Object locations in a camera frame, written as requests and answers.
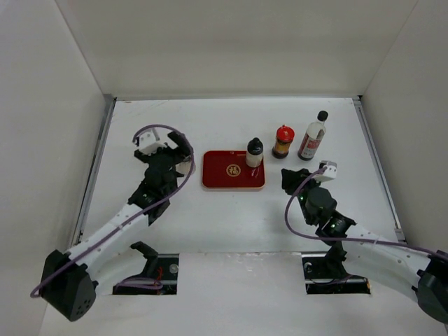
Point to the red-cap dark sauce bottle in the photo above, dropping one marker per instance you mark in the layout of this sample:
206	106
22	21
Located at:
283	140

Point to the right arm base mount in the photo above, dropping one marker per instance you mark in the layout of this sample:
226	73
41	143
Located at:
324	274

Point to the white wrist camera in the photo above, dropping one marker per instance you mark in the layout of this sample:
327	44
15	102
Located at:
149	141
329	172

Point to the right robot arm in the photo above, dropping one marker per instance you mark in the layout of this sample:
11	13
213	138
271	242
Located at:
417	273

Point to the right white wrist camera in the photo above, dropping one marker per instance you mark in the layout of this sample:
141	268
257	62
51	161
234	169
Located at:
329	172

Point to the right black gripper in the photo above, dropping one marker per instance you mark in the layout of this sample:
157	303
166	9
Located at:
290	178

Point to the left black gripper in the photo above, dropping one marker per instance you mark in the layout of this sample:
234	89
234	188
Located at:
181	143

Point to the red lacquer tray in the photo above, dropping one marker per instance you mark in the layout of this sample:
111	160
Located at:
227	169

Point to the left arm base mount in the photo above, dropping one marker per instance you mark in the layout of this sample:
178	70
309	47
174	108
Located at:
158	275

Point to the tall vinegar bottle black cap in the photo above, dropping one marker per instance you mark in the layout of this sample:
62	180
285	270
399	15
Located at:
313	137

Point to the black-cap white salt bottle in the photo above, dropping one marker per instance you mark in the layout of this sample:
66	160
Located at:
254	153

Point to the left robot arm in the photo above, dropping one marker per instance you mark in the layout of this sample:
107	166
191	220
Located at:
113	260

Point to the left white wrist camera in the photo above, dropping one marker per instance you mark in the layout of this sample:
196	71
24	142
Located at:
149	141

